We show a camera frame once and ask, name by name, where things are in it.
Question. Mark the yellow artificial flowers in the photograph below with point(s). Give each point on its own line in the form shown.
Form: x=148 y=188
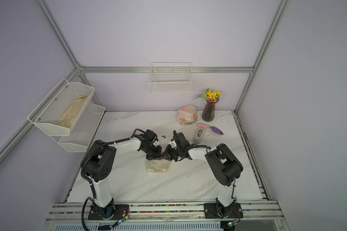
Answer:
x=210 y=95

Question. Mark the beige cloth in bin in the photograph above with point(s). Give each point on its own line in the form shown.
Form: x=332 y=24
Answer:
x=67 y=119

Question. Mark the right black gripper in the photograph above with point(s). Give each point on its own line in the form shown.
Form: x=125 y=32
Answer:
x=166 y=155

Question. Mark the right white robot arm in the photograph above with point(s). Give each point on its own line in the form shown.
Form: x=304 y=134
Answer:
x=224 y=165

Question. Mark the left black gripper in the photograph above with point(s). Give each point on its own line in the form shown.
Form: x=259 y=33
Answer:
x=158 y=149

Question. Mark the upper white mesh shelf bin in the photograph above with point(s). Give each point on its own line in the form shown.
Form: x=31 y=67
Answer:
x=47 y=113

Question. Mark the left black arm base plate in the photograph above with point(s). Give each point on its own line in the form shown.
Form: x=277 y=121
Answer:
x=114 y=212

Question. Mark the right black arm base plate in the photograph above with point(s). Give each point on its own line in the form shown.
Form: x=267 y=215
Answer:
x=217 y=210

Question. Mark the clear bubble wrap sheet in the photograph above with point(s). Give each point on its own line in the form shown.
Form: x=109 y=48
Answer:
x=158 y=166
x=186 y=115

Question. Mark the white wire wall basket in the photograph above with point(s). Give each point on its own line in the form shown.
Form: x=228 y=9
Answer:
x=170 y=77

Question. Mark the aluminium front rail frame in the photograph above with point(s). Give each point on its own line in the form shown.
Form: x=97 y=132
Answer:
x=169 y=212

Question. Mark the purple glass vase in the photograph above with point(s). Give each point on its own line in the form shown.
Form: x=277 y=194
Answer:
x=208 y=113

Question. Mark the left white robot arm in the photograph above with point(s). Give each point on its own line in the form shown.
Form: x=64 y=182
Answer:
x=98 y=162

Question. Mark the white mesh shelf bin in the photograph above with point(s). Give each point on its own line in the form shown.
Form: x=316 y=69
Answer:
x=84 y=130
x=47 y=113

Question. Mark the orange dinner plate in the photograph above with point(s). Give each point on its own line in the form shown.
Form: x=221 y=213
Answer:
x=186 y=115

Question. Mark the lower white mesh shelf bin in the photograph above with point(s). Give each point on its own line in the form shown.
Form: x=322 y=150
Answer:
x=84 y=130

